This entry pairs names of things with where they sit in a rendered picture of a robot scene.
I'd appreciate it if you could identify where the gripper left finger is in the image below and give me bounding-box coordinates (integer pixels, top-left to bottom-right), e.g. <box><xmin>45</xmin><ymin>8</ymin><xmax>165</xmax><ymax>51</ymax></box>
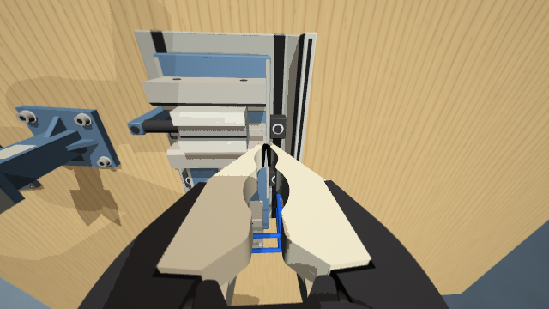
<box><xmin>77</xmin><ymin>142</ymin><xmax>266</xmax><ymax>309</ymax></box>

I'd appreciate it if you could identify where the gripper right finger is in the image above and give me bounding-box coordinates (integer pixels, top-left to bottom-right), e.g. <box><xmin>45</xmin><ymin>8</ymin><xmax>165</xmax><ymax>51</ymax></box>
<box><xmin>266</xmin><ymin>142</ymin><xmax>449</xmax><ymax>309</ymax></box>

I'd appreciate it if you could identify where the grey slotted metal block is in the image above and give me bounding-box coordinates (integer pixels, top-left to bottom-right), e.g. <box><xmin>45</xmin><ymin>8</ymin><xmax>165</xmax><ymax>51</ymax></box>
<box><xmin>170</xmin><ymin>106</ymin><xmax>250</xmax><ymax>153</ymax></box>

